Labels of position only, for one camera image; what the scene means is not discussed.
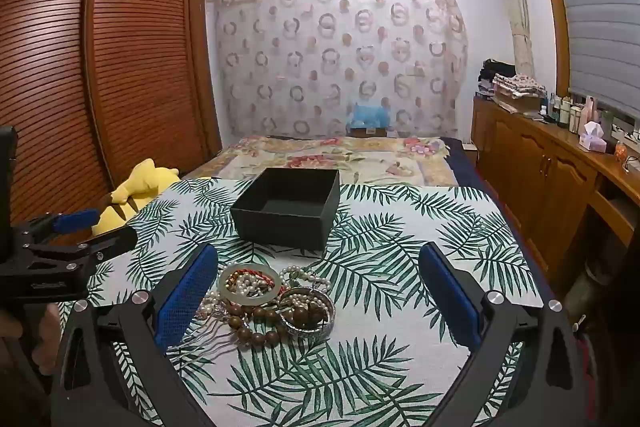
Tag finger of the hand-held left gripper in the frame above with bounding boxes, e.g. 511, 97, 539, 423
15, 208, 101, 248
25, 227, 138, 270

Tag silver bangle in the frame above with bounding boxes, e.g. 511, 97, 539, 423
277, 287, 336, 338

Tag leaf print tablecloth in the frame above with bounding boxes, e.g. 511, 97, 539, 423
55, 177, 543, 427

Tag black box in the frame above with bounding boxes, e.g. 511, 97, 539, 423
230, 167, 341, 252

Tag person's left hand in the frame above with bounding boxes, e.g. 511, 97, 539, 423
0, 302, 65, 373

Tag navy bed sheet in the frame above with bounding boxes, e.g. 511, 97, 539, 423
442, 137, 482, 188

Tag wooden sideboard cabinet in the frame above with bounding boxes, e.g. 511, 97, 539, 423
470, 94, 640, 288

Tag pale green jade bangle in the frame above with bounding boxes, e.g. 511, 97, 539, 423
219, 264, 283, 305

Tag blue plush toy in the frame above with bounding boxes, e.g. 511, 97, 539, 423
348, 99, 391, 130

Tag yellow plush toy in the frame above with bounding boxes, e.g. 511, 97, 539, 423
91, 158, 181, 237

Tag dark folded clothes stack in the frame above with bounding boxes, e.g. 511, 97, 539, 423
477, 59, 518, 95

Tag red cord bracelet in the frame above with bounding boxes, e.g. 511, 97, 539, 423
227, 268, 281, 288

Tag circle pattern curtain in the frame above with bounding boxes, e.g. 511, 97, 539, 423
215, 0, 471, 140

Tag pink tissue box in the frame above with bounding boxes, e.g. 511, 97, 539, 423
578, 122, 608, 154

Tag brown wooden bead bracelet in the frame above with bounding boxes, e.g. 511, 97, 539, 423
222, 297, 333, 348

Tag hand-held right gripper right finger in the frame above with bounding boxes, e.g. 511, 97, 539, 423
417, 243, 588, 427

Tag grey window blind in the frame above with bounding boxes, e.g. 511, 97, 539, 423
542, 0, 640, 108

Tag brown louvered wardrobe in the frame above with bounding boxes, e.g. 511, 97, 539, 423
0, 0, 223, 228

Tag wrapped air conditioner pipe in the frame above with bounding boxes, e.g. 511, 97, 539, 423
487, 0, 536, 78

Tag row of cosmetic bottles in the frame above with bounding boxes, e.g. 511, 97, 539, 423
547, 92, 616, 130

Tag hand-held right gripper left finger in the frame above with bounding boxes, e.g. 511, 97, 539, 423
50, 243, 219, 427

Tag white pearl necklace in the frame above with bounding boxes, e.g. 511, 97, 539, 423
197, 266, 333, 320

